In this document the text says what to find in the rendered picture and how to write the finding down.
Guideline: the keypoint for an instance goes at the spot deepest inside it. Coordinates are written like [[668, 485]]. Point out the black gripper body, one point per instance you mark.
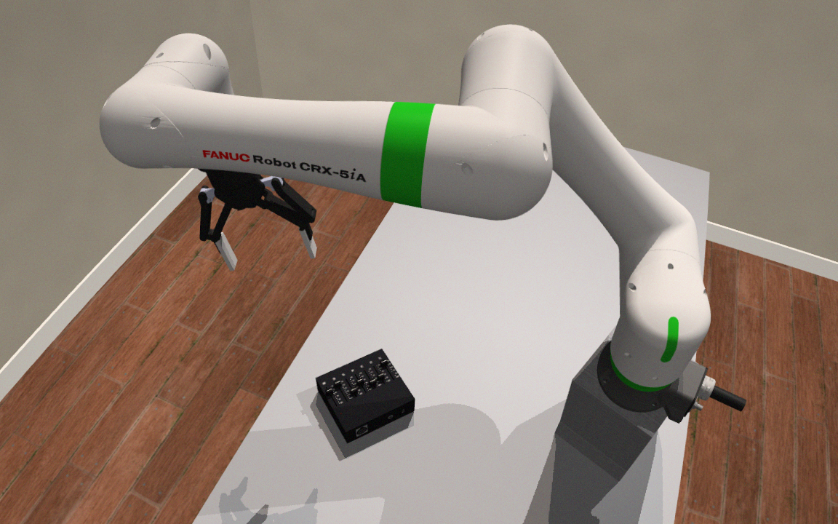
[[228, 180]]

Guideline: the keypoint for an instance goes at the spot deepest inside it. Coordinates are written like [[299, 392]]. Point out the black lighting desk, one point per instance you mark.
[[359, 406]]

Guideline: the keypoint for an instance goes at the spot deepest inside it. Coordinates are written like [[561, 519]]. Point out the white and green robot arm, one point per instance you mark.
[[490, 157]]

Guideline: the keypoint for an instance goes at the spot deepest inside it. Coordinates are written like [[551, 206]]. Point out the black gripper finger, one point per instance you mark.
[[206, 196], [282, 208]]

